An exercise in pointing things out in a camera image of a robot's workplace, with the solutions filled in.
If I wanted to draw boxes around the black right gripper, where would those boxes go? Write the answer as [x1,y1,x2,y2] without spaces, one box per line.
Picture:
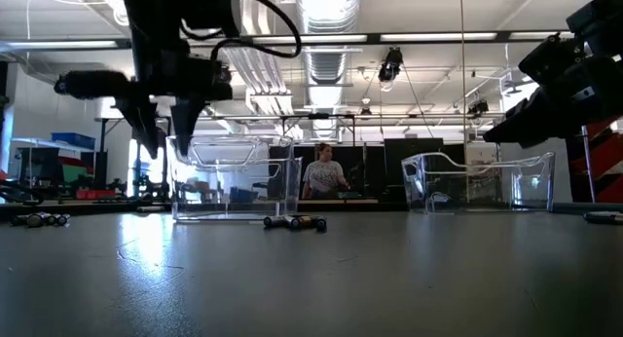
[483,32,623,149]

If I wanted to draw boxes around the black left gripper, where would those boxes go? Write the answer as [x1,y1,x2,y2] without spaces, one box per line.
[65,34,206,161]

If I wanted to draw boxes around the clear plastic bin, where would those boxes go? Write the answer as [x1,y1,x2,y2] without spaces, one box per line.
[165,133,304,225]
[401,150,557,214]

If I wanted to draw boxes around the blue storage crate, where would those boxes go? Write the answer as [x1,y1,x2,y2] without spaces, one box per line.
[51,131,97,151]

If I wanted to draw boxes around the red shelf rack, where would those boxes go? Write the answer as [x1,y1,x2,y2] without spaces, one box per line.
[564,116,623,205]

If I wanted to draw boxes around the red tray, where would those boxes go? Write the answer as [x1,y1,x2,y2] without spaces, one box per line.
[75,188,118,201]

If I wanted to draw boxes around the green box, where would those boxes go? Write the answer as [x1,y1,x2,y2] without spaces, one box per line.
[60,164,90,185]

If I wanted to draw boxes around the white table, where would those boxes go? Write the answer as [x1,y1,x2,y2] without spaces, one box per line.
[9,136,97,156]

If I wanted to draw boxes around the black partition panel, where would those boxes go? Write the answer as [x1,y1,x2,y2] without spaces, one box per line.
[270,136,445,202]

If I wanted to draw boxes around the person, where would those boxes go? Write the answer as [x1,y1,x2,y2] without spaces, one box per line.
[301,142,349,201]

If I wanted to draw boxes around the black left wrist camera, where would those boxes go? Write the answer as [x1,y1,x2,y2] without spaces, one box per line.
[194,54,236,102]

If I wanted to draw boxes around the thin hanging cable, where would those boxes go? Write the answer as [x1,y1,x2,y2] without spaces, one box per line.
[458,0,468,202]

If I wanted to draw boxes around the black overhead frame bar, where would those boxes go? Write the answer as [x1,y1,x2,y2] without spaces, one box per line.
[0,30,623,51]

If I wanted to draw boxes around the black aluminium table frame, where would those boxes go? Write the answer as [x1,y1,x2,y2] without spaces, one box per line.
[0,199,623,216]

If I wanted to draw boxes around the black cable loop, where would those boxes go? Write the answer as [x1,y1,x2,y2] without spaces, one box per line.
[0,178,46,206]

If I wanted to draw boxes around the black left wrist camera cable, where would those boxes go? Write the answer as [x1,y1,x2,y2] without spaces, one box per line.
[179,0,304,60]

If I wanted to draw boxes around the silver ceiling duct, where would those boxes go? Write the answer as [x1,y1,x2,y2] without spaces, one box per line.
[294,0,364,139]

